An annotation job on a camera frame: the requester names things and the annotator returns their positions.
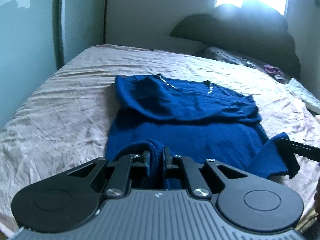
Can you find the blue knit sweater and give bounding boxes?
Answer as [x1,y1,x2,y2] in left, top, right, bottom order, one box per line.
[106,75,300,178]

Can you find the white patterned cloth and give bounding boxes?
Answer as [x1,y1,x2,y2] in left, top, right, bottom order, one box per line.
[285,77,320,115]

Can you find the pink wrinkled bed sheet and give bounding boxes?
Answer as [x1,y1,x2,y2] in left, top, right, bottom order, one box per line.
[1,45,319,237]

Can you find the purple crumpled cloth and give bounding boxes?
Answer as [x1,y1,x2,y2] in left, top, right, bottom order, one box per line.
[263,64,284,78]

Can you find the dark patterned pillow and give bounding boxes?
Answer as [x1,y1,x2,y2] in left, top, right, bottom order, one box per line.
[203,47,266,69]

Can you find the dark upholstered headboard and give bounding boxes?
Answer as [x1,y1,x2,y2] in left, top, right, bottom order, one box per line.
[170,3,301,78]

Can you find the glossy sliding wardrobe door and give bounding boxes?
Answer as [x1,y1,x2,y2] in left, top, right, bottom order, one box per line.
[1,0,105,125]

